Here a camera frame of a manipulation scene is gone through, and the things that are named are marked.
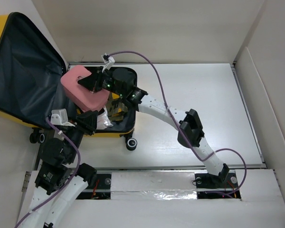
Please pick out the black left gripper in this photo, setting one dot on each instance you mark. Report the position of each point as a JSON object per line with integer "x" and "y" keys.
{"x": 87, "y": 121}

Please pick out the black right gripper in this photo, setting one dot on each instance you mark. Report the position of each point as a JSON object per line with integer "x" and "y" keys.
{"x": 92, "y": 82}

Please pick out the clear packet with red print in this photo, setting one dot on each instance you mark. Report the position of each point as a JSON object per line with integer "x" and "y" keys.
{"x": 103, "y": 121}

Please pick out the pink vanity case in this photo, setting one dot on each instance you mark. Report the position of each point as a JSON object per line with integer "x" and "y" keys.
{"x": 85, "y": 99}

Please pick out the camouflage garment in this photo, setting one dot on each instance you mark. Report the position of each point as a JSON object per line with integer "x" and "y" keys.
{"x": 116, "y": 108}

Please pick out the yellow hard-shell suitcase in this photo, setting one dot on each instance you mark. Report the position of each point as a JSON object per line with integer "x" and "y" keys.
{"x": 30, "y": 73}

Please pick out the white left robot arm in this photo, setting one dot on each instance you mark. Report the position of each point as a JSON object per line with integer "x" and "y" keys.
{"x": 62, "y": 176}

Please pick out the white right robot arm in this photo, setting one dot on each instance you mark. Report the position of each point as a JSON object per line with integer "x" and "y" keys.
{"x": 122, "y": 82}

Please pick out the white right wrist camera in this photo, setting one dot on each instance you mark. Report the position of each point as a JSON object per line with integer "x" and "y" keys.
{"x": 109, "y": 61}

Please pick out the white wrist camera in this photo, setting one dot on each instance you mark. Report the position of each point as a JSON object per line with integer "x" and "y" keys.
{"x": 109, "y": 61}
{"x": 59, "y": 117}

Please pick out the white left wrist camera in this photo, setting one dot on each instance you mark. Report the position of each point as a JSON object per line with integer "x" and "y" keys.
{"x": 59, "y": 117}

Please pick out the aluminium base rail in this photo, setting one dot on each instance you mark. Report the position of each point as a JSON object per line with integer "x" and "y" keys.
{"x": 239, "y": 182}

